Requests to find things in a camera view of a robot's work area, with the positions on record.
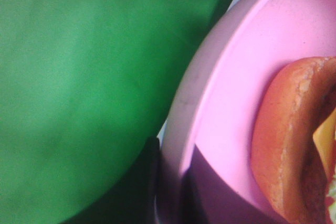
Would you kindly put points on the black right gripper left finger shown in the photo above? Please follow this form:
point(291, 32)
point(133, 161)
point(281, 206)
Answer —
point(131, 199)

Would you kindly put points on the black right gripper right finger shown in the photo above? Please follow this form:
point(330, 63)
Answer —
point(206, 198)

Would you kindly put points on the burger with lettuce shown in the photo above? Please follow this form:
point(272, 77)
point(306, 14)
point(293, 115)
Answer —
point(292, 166)

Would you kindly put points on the pink round plate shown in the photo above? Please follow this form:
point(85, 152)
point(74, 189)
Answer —
point(215, 106)

